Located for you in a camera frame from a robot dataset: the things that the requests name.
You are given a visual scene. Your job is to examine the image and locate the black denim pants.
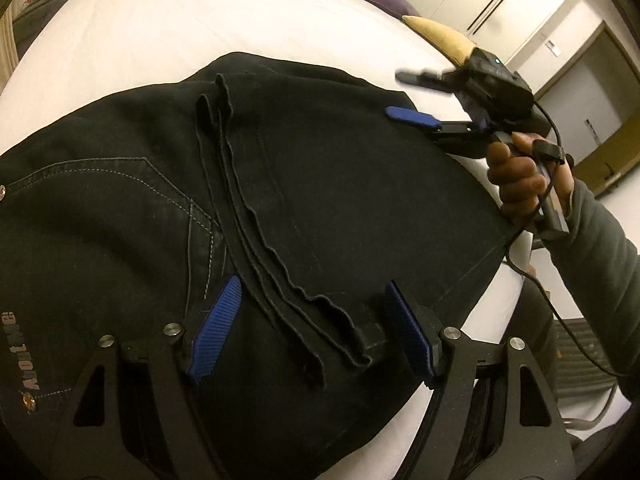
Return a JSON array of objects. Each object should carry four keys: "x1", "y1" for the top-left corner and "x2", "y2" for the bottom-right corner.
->
[{"x1": 1, "y1": 53, "x2": 512, "y2": 479}]

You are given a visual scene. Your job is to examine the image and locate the grey right sleeve forearm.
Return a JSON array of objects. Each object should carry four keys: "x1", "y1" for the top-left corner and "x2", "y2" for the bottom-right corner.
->
[{"x1": 544, "y1": 180, "x2": 639, "y2": 379}]

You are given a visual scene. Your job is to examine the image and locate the right hand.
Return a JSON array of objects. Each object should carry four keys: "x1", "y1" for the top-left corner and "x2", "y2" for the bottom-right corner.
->
[{"x1": 486, "y1": 132, "x2": 550, "y2": 220}]

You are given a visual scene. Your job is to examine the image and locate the yellow pillow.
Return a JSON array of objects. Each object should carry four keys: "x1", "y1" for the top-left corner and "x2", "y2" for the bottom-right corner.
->
[{"x1": 401, "y1": 15, "x2": 476, "y2": 66}]

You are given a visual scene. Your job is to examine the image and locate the white bed sheet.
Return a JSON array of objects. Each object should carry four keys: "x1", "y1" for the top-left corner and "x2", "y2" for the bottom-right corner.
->
[{"x1": 1, "y1": 0, "x2": 510, "y2": 479}]

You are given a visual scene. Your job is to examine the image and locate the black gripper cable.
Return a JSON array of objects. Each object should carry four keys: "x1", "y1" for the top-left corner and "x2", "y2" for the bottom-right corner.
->
[{"x1": 504, "y1": 98, "x2": 632, "y2": 378}]

